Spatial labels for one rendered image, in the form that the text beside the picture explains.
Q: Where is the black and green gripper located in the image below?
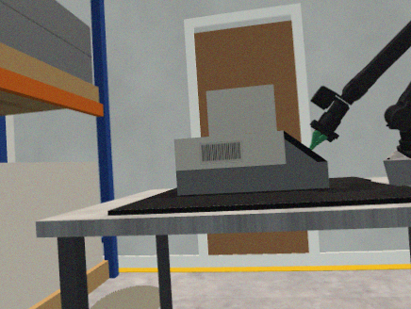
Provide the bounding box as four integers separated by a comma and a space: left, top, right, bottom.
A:
309, 111, 341, 150

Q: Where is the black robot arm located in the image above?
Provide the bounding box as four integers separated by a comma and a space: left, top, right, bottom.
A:
310, 21, 411, 158

